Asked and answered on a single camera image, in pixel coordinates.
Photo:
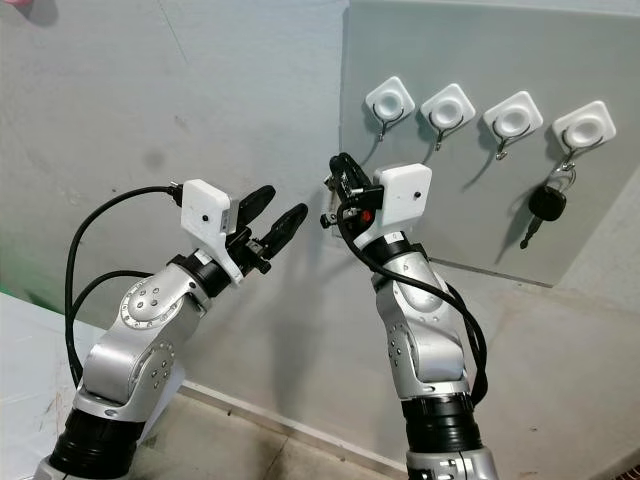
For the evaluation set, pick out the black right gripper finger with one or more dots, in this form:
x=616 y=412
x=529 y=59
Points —
x=340 y=216
x=344 y=172

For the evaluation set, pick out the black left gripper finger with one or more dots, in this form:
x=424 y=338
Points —
x=256 y=200
x=285 y=225

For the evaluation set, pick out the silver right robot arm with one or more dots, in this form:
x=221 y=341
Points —
x=425 y=340

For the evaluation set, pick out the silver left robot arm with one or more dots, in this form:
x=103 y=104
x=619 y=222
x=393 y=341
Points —
x=130 y=350

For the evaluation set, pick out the white table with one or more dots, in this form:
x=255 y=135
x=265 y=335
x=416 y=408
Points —
x=30 y=400

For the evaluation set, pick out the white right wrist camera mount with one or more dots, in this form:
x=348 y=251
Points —
x=405 y=195

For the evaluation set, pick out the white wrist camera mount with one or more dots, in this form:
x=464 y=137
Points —
x=405 y=195
x=205 y=205

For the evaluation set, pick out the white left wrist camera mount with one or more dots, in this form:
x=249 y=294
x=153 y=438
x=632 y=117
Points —
x=205 y=205

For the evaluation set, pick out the white square wall hook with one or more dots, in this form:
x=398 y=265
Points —
x=583 y=125
x=513 y=117
x=390 y=100
x=448 y=106

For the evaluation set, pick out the grey wall board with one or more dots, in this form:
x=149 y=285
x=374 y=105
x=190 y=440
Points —
x=490 y=40

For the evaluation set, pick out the pink wall object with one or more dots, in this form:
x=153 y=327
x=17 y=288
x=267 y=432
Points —
x=18 y=4

